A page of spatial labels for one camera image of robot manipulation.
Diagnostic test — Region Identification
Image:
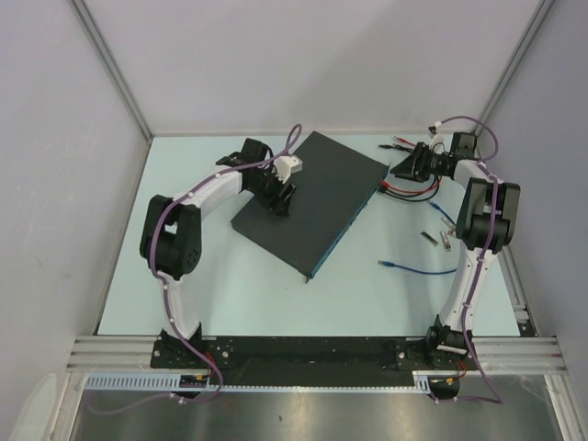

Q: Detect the blue ethernet cable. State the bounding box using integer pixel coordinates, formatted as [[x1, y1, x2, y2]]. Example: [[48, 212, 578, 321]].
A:
[[378, 199, 458, 277]]

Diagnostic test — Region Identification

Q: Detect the red power wire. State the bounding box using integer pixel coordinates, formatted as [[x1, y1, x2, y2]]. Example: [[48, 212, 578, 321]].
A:
[[379, 134, 445, 195]]

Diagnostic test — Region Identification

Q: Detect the silver transceiver module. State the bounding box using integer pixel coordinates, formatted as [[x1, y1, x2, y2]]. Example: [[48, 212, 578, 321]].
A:
[[440, 232, 451, 252], [441, 216, 455, 230], [421, 231, 438, 246]]

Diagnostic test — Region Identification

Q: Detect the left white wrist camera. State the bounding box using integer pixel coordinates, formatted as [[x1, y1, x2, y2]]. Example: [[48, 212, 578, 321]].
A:
[[273, 155, 303, 183]]

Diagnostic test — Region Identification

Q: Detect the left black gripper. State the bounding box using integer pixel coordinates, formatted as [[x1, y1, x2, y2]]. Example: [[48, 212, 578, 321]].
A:
[[246, 165, 296, 218]]

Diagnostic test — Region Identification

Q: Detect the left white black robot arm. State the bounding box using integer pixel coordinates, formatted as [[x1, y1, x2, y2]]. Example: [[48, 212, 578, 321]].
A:
[[140, 138, 303, 368]]

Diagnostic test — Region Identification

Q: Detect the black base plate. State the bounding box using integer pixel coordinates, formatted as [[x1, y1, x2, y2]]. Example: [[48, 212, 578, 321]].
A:
[[150, 332, 476, 388]]

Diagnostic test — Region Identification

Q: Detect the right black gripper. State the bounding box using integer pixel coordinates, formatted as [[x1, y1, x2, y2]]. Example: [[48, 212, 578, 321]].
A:
[[390, 141, 447, 183]]

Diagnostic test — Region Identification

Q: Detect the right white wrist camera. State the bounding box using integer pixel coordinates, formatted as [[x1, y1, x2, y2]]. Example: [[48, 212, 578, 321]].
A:
[[428, 121, 445, 151]]

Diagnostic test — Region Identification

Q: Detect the grey slotted cable duct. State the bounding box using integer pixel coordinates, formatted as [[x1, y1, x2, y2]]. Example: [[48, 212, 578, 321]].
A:
[[85, 373, 430, 393]]

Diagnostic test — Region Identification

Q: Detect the black network switch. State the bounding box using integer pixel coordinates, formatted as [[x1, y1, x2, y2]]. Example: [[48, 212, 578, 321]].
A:
[[232, 131, 389, 279]]

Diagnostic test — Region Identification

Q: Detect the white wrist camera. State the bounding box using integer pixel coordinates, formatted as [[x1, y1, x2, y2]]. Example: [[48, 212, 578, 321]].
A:
[[273, 155, 303, 183], [428, 121, 445, 151]]

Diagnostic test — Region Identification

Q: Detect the aluminium frame rail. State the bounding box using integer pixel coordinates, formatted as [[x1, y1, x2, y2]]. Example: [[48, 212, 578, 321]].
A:
[[68, 335, 568, 375]]

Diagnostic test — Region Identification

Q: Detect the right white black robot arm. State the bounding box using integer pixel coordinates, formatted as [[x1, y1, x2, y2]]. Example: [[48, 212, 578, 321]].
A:
[[390, 141, 521, 368]]

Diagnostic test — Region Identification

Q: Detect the black power wire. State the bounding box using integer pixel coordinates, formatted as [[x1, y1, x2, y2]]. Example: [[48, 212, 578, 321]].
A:
[[379, 143, 445, 203]]

